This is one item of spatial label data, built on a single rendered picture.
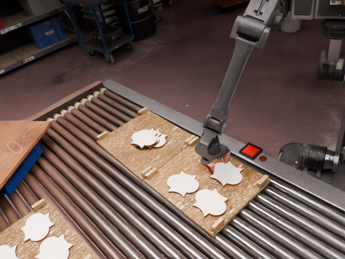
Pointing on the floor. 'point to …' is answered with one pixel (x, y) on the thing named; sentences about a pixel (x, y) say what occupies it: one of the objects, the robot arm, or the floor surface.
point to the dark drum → (136, 18)
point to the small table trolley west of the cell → (92, 49)
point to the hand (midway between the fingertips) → (217, 167)
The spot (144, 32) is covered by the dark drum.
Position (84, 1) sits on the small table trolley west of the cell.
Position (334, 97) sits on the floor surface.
